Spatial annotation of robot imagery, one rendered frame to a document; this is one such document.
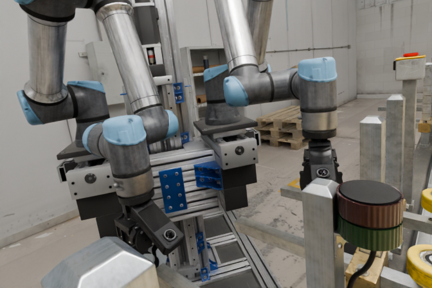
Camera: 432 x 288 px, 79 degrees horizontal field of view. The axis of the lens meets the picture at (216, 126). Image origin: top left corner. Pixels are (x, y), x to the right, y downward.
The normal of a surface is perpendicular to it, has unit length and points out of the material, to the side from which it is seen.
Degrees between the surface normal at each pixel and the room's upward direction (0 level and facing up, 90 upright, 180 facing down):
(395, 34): 90
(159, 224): 33
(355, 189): 0
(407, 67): 90
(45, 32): 132
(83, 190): 90
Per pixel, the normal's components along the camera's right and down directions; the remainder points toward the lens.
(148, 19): 0.23, 0.17
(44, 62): 0.18, 0.76
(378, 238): -0.23, 0.22
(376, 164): -0.67, 0.22
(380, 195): -0.11, -0.97
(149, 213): 0.28, -0.78
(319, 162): -0.28, -0.76
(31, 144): 0.69, 0.07
